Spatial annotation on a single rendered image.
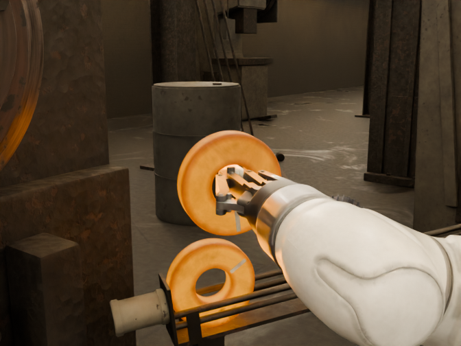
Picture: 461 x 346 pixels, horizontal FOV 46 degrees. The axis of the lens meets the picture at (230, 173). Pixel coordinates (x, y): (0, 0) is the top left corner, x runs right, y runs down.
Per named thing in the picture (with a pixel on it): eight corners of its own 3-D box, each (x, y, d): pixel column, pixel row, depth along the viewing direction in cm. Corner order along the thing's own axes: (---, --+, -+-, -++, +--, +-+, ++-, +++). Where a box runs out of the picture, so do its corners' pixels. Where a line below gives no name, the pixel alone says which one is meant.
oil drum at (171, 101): (136, 215, 364) (131, 82, 344) (193, 197, 411) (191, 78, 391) (204, 233, 330) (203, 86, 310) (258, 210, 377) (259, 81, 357)
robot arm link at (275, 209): (350, 274, 57) (322, 252, 63) (356, 193, 55) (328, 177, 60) (272, 286, 55) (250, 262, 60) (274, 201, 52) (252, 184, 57)
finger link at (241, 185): (265, 219, 66) (255, 220, 65) (232, 193, 76) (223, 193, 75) (267, 189, 65) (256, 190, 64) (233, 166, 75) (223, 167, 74)
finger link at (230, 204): (269, 220, 63) (226, 224, 62) (252, 206, 68) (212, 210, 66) (269, 200, 63) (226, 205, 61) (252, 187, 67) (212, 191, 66)
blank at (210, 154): (168, 139, 76) (173, 144, 73) (269, 120, 80) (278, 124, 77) (183, 239, 81) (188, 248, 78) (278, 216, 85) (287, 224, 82)
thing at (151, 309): (113, 326, 92) (108, 294, 91) (164, 313, 95) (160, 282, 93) (117, 344, 87) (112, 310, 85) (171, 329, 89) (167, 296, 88)
